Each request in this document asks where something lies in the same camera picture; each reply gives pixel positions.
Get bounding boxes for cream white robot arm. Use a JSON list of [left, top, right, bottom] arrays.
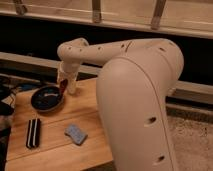
[[57, 38, 184, 171]]

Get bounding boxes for dark ceramic cup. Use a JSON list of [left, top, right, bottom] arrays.
[[31, 86, 63, 112]]

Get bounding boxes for blue sponge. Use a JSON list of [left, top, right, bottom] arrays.
[[65, 124, 87, 145]]

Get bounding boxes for red pepper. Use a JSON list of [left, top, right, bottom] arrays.
[[59, 79, 68, 97]]

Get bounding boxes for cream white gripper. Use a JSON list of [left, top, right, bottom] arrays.
[[57, 61, 80, 95]]

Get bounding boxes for wooden railing frame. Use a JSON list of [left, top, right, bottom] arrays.
[[0, 0, 213, 40]]

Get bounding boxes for dark objects at left edge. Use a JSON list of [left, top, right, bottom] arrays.
[[0, 75, 16, 171]]

